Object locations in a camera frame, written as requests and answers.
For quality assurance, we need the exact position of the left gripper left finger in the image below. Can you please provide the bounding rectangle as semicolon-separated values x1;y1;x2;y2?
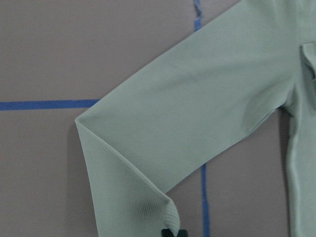
161;229;173;237

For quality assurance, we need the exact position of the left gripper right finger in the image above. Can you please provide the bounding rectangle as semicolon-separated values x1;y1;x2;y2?
178;229;189;237

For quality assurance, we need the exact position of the olive green long-sleeve shirt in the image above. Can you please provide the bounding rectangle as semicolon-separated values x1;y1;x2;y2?
75;0;316;237

